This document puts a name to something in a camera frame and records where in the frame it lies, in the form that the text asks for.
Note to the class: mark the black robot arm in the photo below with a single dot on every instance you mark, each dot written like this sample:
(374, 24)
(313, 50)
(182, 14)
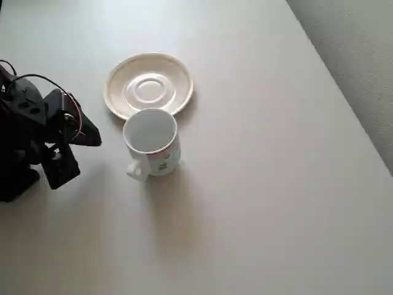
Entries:
(18, 129)

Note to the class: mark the black camera mount box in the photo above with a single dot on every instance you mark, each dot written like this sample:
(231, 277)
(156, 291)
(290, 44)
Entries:
(63, 167)

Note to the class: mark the cream white saucer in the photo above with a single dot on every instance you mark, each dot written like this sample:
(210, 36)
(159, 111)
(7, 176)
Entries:
(122, 77)

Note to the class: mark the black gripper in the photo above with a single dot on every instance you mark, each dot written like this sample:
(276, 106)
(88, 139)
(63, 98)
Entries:
(80, 130)

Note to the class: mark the white ceramic mug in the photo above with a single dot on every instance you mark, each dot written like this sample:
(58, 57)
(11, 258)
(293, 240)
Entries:
(165, 159)

